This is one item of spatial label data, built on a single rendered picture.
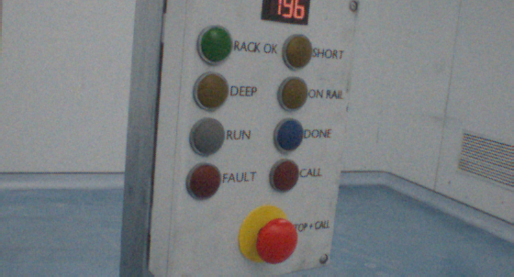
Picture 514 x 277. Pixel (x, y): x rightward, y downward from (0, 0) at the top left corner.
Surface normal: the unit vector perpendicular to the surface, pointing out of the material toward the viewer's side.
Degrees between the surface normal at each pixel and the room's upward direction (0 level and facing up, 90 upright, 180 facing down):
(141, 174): 90
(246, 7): 90
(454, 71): 90
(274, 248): 91
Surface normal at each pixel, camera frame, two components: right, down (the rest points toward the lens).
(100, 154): 0.40, 0.18
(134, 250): -0.82, 0.00
